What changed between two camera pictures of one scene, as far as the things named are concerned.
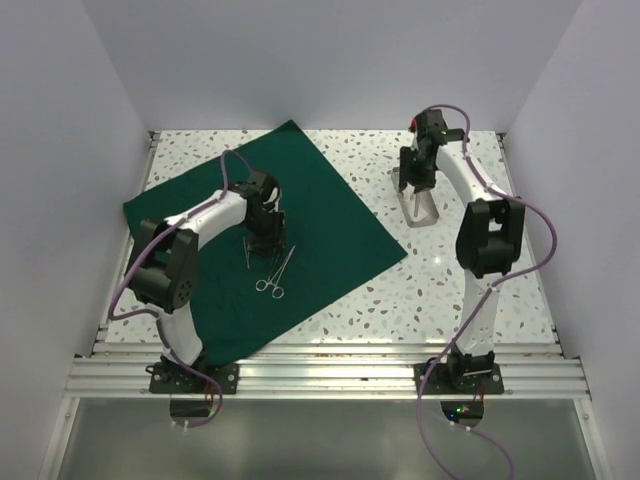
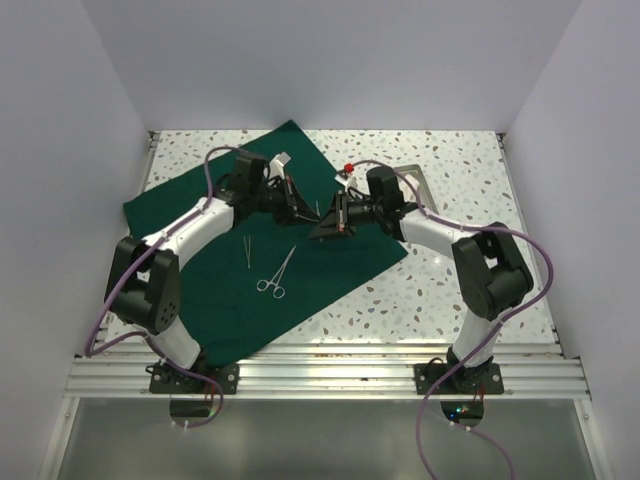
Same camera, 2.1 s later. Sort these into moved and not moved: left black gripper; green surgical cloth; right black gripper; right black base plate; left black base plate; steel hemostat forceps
Moved: left black gripper; right black gripper
Not moved: steel hemostat forceps; green surgical cloth; right black base plate; left black base plate
